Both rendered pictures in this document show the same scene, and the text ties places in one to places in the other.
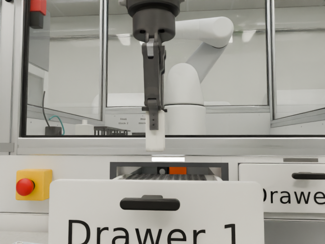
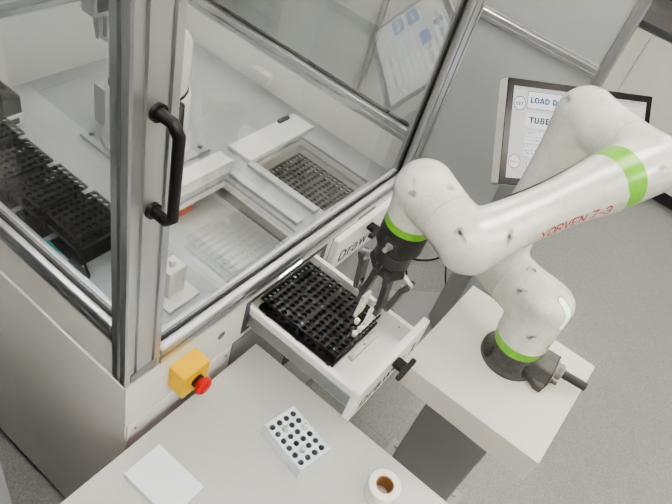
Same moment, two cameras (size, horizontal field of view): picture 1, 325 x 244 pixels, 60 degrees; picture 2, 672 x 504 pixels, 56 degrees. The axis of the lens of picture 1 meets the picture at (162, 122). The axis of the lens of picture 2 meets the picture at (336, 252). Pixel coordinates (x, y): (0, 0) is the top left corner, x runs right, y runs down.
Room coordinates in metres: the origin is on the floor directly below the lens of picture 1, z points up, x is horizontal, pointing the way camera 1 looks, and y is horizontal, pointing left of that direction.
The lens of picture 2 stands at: (0.28, 0.92, 2.00)
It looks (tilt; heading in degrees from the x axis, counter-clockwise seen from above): 43 degrees down; 289
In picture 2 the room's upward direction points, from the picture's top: 19 degrees clockwise
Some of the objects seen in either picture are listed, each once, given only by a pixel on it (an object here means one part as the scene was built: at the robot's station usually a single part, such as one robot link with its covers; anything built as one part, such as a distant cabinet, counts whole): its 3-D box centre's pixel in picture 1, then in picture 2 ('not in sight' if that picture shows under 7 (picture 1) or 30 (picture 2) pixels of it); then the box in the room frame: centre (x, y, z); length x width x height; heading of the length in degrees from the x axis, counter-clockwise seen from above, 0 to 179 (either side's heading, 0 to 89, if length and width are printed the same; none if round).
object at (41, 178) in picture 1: (33, 184); (189, 373); (0.70, 0.32, 0.88); 0.07 x 0.05 x 0.07; 85
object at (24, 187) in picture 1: (25, 186); (201, 384); (0.67, 0.32, 0.88); 0.04 x 0.03 x 0.04; 85
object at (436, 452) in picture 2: not in sight; (444, 443); (0.17, -0.26, 0.38); 0.30 x 0.30 x 0.76; 85
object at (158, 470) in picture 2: not in sight; (164, 481); (0.61, 0.48, 0.77); 0.13 x 0.09 x 0.02; 175
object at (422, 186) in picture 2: not in sight; (424, 198); (0.47, 0.02, 1.33); 0.13 x 0.11 x 0.14; 154
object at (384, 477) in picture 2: not in sight; (382, 488); (0.26, 0.21, 0.78); 0.07 x 0.07 x 0.04
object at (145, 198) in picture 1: (151, 202); (401, 366); (0.37, 0.01, 0.91); 0.07 x 0.04 x 0.01; 85
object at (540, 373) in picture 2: not in sight; (534, 361); (0.12, -0.26, 0.87); 0.26 x 0.15 x 0.06; 1
